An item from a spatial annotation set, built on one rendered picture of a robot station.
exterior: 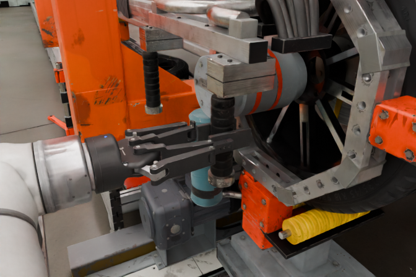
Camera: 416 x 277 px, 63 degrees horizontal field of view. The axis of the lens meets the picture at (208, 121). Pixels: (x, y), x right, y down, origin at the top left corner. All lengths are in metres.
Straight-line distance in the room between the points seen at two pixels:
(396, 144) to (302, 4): 0.24
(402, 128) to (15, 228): 0.49
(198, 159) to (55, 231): 1.33
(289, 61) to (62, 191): 0.49
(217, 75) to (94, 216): 1.37
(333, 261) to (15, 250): 0.99
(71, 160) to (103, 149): 0.04
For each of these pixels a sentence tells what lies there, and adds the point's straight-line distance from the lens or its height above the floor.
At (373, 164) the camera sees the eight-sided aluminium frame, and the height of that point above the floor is 0.77.
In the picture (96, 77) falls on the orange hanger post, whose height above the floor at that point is 0.78.
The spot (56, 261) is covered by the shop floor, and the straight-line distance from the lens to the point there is 1.59.
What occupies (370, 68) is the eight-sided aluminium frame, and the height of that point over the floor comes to 0.93.
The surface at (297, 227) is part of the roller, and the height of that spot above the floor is 0.54.
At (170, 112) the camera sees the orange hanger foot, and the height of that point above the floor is 0.63.
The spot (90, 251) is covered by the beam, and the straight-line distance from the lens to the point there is 1.39.
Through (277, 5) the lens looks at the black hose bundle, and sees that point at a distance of 0.51.
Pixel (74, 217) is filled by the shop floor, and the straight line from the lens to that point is 1.78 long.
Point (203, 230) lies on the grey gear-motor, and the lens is 1.44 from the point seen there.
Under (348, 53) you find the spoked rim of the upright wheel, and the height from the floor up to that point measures 0.92.
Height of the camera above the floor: 1.06
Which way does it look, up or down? 24 degrees down
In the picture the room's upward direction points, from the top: straight up
